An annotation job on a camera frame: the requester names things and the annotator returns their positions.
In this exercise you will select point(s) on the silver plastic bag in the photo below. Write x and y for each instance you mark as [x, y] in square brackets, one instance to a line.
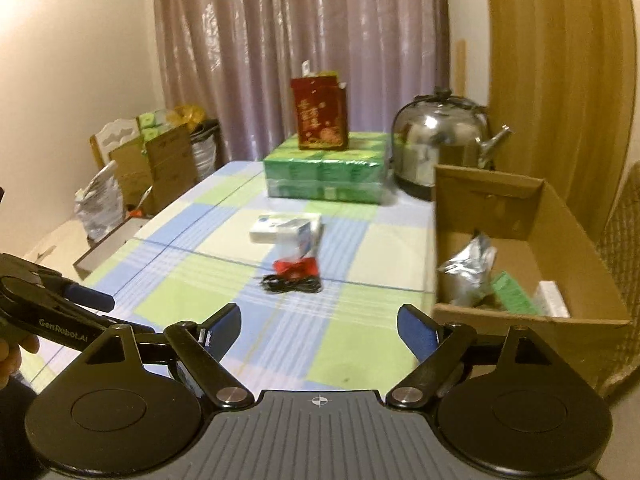
[205, 152]

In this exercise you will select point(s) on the person's left hand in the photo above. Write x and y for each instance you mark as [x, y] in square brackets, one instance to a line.
[11, 362]

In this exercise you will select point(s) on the gold ribbon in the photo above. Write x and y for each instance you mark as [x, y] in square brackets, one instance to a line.
[186, 114]

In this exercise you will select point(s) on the open white shallow box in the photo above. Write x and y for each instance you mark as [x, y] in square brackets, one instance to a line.
[107, 250]

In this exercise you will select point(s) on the silver foil pouch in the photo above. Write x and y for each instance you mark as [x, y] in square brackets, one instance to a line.
[465, 272]

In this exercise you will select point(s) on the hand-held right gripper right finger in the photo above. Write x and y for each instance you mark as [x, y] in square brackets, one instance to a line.
[414, 330]

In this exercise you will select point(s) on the red gift bag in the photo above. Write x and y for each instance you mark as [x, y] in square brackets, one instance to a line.
[320, 115]

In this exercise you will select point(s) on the brown cardboard box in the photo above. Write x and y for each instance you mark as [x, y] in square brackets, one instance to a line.
[555, 220]

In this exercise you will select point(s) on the stainless steel kettle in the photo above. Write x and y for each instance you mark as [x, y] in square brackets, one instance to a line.
[440, 145]

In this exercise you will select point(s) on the white plastic bag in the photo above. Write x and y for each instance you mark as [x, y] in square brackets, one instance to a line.
[100, 205]

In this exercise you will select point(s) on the white printed paper strip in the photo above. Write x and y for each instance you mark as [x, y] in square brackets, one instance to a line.
[554, 300]

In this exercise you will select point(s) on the brown cardboard carton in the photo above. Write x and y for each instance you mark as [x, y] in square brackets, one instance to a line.
[160, 170]

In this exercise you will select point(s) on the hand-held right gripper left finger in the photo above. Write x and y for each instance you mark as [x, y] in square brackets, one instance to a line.
[226, 327]

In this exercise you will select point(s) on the checked tablecloth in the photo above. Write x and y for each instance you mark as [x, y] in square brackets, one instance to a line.
[215, 240]

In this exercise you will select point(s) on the red small packet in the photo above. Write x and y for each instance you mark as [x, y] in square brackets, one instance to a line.
[295, 266]

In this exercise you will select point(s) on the small white blue box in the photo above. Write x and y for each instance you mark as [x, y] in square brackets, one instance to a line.
[308, 237]

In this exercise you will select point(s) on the wooden wardrobe panel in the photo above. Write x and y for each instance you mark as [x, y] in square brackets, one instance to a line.
[555, 70]

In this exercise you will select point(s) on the white chair back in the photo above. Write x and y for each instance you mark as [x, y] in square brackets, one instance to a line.
[117, 135]

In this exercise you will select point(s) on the green packet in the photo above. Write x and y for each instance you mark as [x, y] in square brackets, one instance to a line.
[515, 292]

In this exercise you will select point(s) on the green tissue multipack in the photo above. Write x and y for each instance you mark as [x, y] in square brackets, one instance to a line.
[325, 172]

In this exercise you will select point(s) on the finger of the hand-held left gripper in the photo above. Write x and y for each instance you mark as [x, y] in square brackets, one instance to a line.
[125, 327]
[92, 299]

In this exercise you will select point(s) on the white box blue print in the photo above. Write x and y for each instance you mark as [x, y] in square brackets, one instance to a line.
[277, 227]

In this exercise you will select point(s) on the small green tissue packs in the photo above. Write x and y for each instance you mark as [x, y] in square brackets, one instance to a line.
[152, 125]

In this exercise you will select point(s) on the mauve curtain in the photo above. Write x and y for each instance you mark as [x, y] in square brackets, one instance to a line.
[300, 35]

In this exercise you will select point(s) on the beige quilted cover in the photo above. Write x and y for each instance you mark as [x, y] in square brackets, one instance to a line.
[622, 270]

